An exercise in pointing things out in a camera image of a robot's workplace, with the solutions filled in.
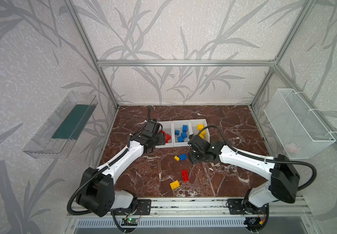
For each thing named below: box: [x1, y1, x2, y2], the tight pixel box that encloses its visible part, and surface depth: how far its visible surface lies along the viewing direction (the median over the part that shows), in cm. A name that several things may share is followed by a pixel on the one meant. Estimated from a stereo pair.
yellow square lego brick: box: [169, 179, 181, 191], surface depth 82 cm
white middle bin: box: [171, 119, 193, 148], surface depth 103 cm
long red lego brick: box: [181, 169, 190, 183], surface depth 84 cm
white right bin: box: [188, 118, 210, 143], surface depth 103 cm
